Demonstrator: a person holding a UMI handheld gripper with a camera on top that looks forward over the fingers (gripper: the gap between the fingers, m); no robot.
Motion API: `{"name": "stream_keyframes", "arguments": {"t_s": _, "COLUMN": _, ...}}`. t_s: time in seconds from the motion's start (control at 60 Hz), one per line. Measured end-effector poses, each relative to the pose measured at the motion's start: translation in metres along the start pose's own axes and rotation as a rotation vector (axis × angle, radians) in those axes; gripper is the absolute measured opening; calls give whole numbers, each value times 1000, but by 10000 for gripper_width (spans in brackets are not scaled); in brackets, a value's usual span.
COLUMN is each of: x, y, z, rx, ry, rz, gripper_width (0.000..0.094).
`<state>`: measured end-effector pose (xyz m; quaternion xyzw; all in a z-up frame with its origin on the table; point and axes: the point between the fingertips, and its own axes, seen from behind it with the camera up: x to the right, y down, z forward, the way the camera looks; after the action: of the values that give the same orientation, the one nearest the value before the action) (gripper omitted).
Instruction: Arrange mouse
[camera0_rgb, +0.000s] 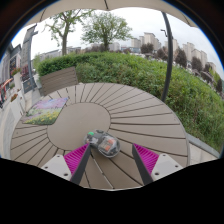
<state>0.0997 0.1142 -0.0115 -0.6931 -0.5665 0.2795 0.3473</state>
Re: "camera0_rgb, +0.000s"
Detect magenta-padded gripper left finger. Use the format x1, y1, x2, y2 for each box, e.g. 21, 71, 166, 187
40, 143, 93, 186

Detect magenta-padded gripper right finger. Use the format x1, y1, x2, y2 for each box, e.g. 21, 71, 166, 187
131, 143, 184, 186

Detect transparent computer mouse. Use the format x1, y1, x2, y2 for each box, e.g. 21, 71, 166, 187
83, 129, 122, 159

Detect flower print mouse pad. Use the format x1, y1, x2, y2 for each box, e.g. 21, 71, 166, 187
21, 97, 69, 126

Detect white flower planter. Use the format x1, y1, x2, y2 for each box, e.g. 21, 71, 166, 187
9, 93, 25, 122
9, 67, 24, 92

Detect grey slatted outdoor chair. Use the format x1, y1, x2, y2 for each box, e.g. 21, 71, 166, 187
39, 65, 79, 97

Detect grey sign pylon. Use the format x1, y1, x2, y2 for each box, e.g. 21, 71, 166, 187
20, 24, 38, 94

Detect dark curved parasol pole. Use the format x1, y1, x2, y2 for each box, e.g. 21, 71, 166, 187
160, 11, 174, 103

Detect grey storefront building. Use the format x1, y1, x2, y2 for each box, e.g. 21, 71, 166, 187
0, 43, 23, 103

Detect distant apartment buildings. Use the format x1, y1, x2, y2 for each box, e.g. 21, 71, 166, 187
130, 31, 210, 69

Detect sparse-leaved tall tree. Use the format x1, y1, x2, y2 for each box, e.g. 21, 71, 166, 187
44, 9, 94, 57

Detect round-crowned green tree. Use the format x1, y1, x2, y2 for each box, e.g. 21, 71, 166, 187
81, 11, 134, 52

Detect beige parasol canopy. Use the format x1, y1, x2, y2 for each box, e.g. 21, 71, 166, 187
24, 0, 199, 28

